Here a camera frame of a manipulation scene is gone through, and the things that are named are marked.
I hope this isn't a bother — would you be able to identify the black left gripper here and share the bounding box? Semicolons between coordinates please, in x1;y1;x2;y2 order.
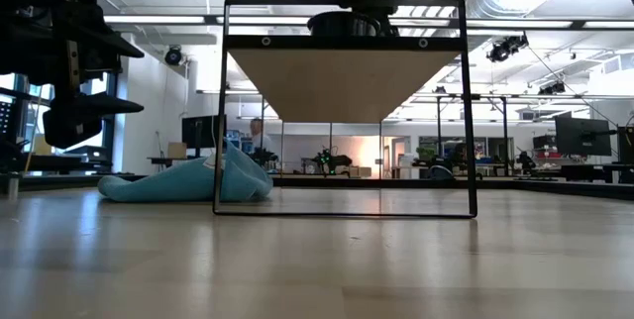
0;0;146;151

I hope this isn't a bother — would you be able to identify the black metal wooden shelf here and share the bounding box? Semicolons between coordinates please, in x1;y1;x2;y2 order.
212;0;479;220

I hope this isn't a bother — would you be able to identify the yellow box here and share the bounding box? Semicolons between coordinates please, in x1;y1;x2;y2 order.
33;135;53;156

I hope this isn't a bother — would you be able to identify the black desk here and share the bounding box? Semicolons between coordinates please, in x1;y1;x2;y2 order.
19;145;114;175

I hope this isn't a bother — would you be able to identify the long ceiling light strip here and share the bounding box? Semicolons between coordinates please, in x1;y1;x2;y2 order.
103;14;634;31

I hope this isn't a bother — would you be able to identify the black perforated panel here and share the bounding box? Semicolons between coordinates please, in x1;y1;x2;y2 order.
0;98;16;143

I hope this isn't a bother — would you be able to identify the cardboard box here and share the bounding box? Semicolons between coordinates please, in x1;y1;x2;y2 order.
166;141;188;160

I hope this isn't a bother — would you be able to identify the black computer monitor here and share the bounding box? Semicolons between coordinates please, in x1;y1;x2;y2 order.
616;125;634;164
180;114;228;158
554;116;613;158

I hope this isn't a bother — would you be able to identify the large black ceiling spotlight cluster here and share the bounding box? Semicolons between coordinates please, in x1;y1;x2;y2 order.
486;31;530;62

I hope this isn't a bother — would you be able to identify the teal cloth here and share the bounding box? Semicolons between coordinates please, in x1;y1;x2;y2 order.
97;140;274;204

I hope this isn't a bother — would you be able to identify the black stand pole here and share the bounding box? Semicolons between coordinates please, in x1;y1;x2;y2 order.
475;93;510;177

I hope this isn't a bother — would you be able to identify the person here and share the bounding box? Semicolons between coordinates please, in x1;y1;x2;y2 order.
249;117;273;155

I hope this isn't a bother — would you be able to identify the small black ceiling spotlight cluster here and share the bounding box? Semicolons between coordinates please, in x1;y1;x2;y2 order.
538;80;567;96

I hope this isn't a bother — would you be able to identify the yellow cable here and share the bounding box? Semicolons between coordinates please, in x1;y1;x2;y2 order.
23;90;42;172

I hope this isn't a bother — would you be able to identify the round black ceiling camera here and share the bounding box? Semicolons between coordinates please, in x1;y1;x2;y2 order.
162;45;185;66

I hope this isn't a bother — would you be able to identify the short silver metal post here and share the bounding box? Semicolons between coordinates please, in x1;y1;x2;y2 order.
4;173;21;200

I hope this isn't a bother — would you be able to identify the black table edge frame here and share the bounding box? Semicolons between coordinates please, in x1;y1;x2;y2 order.
0;173;634;201

